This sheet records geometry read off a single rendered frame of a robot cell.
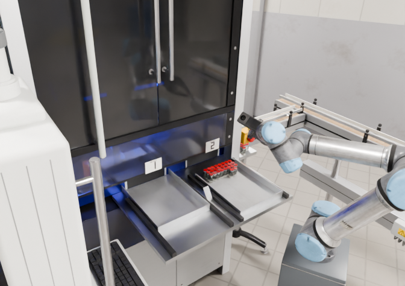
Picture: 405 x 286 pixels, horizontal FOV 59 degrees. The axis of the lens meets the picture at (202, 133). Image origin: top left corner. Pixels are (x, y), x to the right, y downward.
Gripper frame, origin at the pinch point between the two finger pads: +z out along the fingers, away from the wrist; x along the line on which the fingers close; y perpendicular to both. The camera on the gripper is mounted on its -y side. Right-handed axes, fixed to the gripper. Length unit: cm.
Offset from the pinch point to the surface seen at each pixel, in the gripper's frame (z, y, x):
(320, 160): 206, 110, 34
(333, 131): 68, 55, 35
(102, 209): -68, -30, -43
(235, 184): 18.8, 12.1, -25.2
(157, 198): 9, -16, -50
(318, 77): 231, 66, 110
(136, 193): 13, -26, -54
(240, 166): 31.9, 11.3, -16.7
